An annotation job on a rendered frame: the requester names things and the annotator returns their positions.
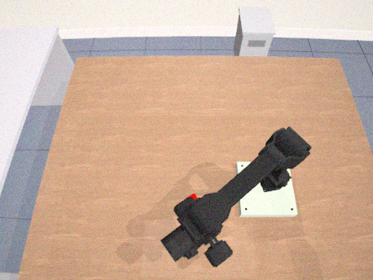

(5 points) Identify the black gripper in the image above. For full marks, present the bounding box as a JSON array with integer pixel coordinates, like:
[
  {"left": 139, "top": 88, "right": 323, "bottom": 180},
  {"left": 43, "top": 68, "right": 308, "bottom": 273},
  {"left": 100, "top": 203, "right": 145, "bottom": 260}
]
[{"left": 173, "top": 197, "right": 233, "bottom": 268}]

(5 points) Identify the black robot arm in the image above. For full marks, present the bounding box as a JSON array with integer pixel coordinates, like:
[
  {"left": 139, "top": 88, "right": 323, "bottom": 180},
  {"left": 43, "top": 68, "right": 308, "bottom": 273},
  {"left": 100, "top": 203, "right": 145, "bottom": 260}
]
[{"left": 161, "top": 126, "right": 311, "bottom": 262}]

